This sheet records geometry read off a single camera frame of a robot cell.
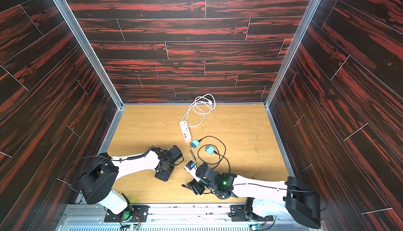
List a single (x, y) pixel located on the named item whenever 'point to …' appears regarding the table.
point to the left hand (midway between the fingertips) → (174, 174)
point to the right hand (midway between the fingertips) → (193, 177)
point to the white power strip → (185, 131)
